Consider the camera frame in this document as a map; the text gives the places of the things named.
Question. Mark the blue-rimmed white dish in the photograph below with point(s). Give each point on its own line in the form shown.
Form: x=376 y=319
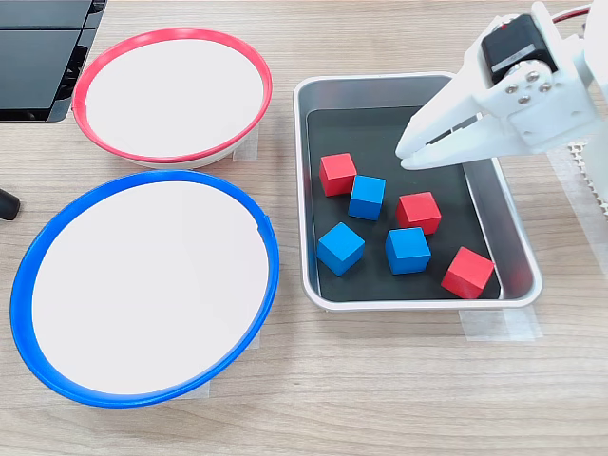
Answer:
x=147 y=290

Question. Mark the black flat panel device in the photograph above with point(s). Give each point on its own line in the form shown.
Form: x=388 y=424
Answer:
x=33 y=66

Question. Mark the silver metal tray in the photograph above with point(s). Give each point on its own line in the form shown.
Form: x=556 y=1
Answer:
x=515 y=247

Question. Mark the blue wooden cube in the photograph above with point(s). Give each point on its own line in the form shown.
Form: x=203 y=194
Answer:
x=339 y=247
x=366 y=197
x=407 y=249

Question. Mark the white perforated base plate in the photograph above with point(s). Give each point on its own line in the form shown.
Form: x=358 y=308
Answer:
x=577 y=159

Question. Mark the red wooden cube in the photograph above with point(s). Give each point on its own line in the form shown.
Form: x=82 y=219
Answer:
x=466 y=273
x=336 y=171
x=418 y=211

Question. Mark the red-rimmed white dish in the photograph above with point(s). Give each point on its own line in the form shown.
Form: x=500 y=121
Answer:
x=173 y=95

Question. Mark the black tray liner mat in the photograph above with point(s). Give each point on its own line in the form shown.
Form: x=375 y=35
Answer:
x=361 y=133

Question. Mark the black rounded stand foot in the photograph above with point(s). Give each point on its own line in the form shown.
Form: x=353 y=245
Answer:
x=8 y=205

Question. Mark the clear tape strip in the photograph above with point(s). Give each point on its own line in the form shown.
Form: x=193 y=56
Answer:
x=499 y=325
x=204 y=390
x=247 y=147
x=255 y=341

